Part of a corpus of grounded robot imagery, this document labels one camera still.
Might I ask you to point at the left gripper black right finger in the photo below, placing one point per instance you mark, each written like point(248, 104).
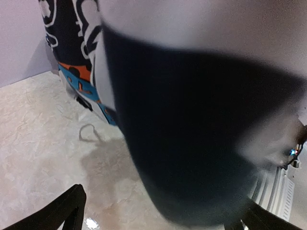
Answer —
point(257, 218)

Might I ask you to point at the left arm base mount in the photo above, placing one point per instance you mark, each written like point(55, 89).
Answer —
point(292, 154)

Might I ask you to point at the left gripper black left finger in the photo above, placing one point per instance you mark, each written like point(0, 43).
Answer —
point(66, 211)

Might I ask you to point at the aluminium front rail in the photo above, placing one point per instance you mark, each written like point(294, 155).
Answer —
point(274, 190)

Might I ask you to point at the colourful printed clothes pile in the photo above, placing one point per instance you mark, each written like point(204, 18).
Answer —
point(205, 92)

